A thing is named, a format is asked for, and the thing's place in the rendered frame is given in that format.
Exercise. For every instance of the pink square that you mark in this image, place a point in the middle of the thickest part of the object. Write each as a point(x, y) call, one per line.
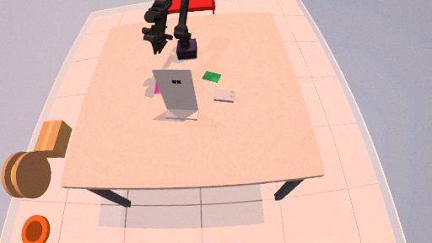
point(156, 89)

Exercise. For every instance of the green flat square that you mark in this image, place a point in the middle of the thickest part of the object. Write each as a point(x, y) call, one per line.
point(212, 77)

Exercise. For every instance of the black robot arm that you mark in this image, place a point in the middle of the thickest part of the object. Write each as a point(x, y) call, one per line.
point(158, 14)

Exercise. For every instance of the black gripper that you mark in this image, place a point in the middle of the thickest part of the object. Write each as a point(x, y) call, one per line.
point(158, 38)

